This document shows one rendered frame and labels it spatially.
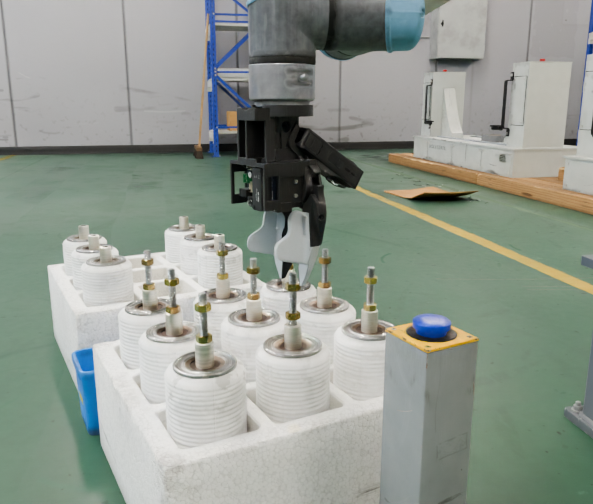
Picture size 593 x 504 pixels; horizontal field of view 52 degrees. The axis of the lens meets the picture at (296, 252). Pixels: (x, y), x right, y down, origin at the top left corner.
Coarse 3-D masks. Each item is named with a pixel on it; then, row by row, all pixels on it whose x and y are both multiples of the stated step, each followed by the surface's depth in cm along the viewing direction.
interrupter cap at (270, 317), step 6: (234, 312) 90; (240, 312) 90; (264, 312) 90; (270, 312) 90; (276, 312) 89; (228, 318) 87; (234, 318) 87; (240, 318) 88; (264, 318) 88; (270, 318) 87; (276, 318) 87; (234, 324) 85; (240, 324) 85; (246, 324) 85; (252, 324) 85; (258, 324) 85; (264, 324) 85; (270, 324) 85
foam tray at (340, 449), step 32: (96, 352) 94; (96, 384) 98; (128, 384) 83; (128, 416) 78; (160, 416) 77; (256, 416) 75; (320, 416) 75; (352, 416) 75; (128, 448) 80; (160, 448) 68; (192, 448) 68; (224, 448) 68; (256, 448) 69; (288, 448) 71; (320, 448) 74; (352, 448) 76; (128, 480) 83; (160, 480) 66; (192, 480) 66; (224, 480) 68; (256, 480) 70; (288, 480) 72; (320, 480) 75; (352, 480) 77
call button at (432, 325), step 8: (416, 320) 65; (424, 320) 64; (432, 320) 64; (440, 320) 64; (448, 320) 65; (416, 328) 64; (424, 328) 63; (432, 328) 63; (440, 328) 63; (448, 328) 64; (424, 336) 64; (432, 336) 64; (440, 336) 64
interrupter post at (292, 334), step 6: (288, 324) 77; (300, 324) 77; (288, 330) 76; (294, 330) 76; (300, 330) 77; (288, 336) 77; (294, 336) 76; (300, 336) 77; (288, 342) 77; (294, 342) 77; (300, 342) 77; (288, 348) 77; (294, 348) 77
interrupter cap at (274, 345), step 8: (272, 336) 80; (280, 336) 81; (304, 336) 81; (312, 336) 80; (264, 344) 78; (272, 344) 78; (280, 344) 79; (304, 344) 79; (312, 344) 78; (320, 344) 78; (272, 352) 75; (280, 352) 76; (288, 352) 75; (296, 352) 75; (304, 352) 75; (312, 352) 75
